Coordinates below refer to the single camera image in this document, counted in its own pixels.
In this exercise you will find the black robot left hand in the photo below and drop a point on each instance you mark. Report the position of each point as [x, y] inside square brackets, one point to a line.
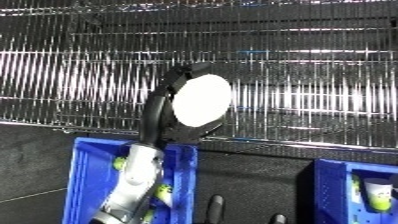
[155, 113]

